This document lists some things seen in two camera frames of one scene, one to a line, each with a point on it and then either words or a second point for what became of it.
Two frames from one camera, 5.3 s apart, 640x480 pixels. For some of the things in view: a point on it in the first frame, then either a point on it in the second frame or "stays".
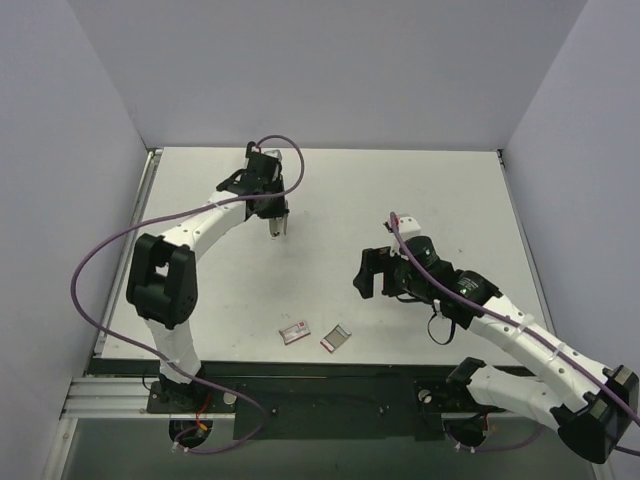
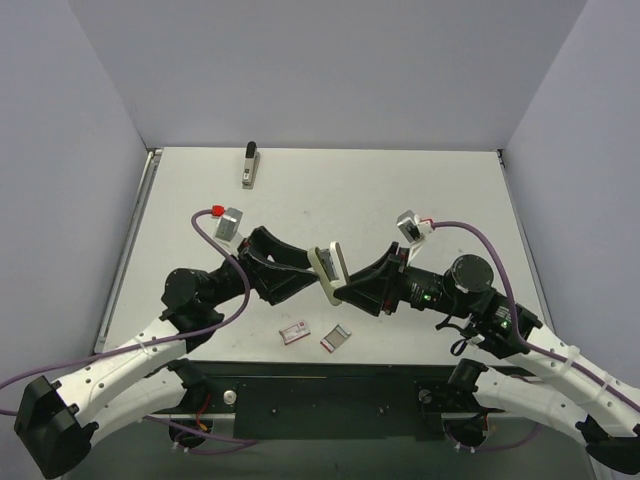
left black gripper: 276,211 -> 251,267
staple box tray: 335,337 stays
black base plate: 305,400 stays
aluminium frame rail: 132,238 stays
